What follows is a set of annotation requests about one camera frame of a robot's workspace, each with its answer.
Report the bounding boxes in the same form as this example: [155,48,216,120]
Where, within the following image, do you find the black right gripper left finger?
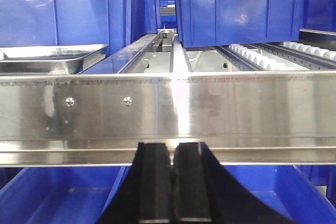
[97,143,172,223]

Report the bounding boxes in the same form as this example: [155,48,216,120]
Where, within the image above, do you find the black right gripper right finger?
[173,143,293,223]

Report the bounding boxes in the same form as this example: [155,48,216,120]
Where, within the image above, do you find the blue bin lower right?
[225,165,335,223]

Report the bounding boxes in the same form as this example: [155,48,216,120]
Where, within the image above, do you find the blue bin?
[175,0,304,48]
[0,0,137,55]
[225,165,335,223]
[138,0,161,35]
[1,166,129,223]
[302,0,335,32]

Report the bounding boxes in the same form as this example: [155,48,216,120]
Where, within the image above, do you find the blue bin lower left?
[1,166,129,223]

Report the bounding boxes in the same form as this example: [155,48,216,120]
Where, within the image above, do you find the white roller track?
[228,44,308,71]

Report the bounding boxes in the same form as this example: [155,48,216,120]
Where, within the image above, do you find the silver metal tray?
[1,44,108,76]

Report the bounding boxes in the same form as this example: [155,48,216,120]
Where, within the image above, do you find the blue bin upper right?
[175,0,304,48]

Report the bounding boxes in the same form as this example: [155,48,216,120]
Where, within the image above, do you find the blue bin rear centre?
[138,0,161,35]

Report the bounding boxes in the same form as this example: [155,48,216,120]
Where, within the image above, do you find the blue bin upper left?
[0,0,137,55]

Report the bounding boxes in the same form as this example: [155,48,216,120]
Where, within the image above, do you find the blue bin far right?
[302,0,335,32]

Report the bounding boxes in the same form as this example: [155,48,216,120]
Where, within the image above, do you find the stainless steel shelf rail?
[1,71,335,167]

